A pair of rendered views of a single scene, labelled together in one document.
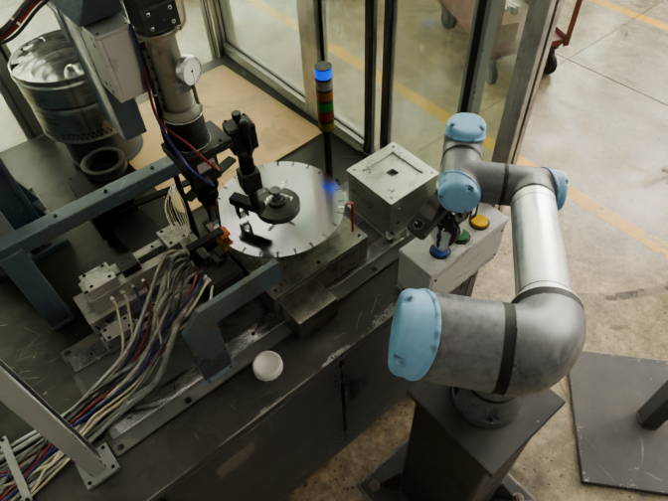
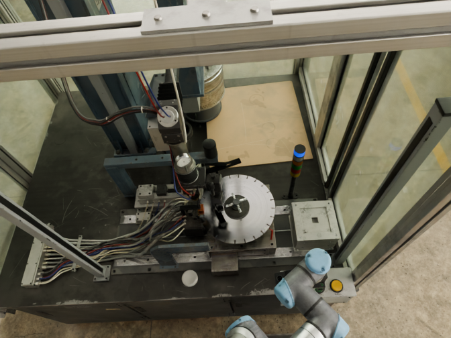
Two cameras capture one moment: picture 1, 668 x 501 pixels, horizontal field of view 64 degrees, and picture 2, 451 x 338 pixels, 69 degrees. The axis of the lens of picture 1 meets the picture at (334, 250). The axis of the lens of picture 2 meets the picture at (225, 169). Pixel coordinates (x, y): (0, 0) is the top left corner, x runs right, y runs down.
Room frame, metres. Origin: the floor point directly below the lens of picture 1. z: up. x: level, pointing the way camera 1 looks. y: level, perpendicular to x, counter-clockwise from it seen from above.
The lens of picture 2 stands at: (0.46, -0.26, 2.26)
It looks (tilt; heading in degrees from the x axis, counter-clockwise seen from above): 58 degrees down; 42
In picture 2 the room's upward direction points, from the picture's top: 8 degrees counter-clockwise
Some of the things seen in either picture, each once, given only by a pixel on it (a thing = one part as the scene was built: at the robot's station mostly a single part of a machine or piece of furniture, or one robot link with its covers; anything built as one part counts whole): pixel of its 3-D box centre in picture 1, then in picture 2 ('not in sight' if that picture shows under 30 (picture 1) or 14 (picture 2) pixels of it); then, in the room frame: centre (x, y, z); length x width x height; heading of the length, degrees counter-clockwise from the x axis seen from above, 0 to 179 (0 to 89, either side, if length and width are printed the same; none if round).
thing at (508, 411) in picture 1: (489, 385); not in sight; (0.51, -0.32, 0.80); 0.15 x 0.15 x 0.10
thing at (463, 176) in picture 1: (469, 181); (297, 291); (0.72, -0.25, 1.21); 0.11 x 0.11 x 0.08; 75
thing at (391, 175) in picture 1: (391, 191); (312, 226); (1.10, -0.17, 0.82); 0.18 x 0.18 x 0.15; 37
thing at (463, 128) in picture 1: (462, 145); (315, 265); (0.82, -0.26, 1.21); 0.09 x 0.08 x 0.11; 165
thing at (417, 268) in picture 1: (451, 252); (314, 287); (0.87, -0.30, 0.82); 0.28 x 0.11 x 0.15; 127
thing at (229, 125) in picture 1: (244, 153); (215, 188); (0.88, 0.17, 1.17); 0.06 x 0.05 x 0.20; 118
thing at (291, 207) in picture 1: (276, 202); (236, 205); (0.95, 0.13, 0.96); 0.11 x 0.11 x 0.03
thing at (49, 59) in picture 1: (87, 105); (198, 87); (1.45, 0.74, 0.93); 0.31 x 0.31 x 0.36
